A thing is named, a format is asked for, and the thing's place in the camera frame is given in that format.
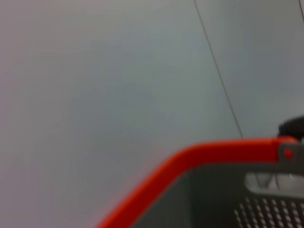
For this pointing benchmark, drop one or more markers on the grey-green perforated storage bin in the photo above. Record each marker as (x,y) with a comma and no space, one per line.
(213,202)

